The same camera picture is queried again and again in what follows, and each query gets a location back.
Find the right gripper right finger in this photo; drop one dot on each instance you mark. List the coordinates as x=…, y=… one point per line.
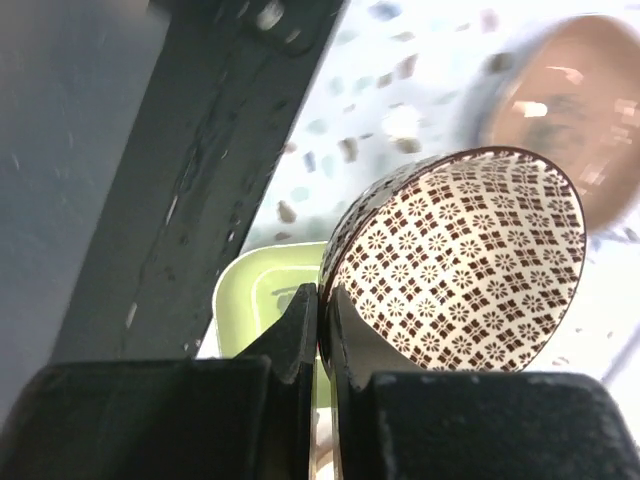
x=393, y=420

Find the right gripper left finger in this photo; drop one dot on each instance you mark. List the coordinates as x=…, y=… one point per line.
x=247, y=417

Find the green square panda plate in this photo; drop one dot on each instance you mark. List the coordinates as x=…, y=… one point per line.
x=254, y=291

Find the patterned round bowl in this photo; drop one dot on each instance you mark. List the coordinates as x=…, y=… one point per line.
x=467, y=261

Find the brown square panda plate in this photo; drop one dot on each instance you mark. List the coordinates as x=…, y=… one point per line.
x=575, y=101

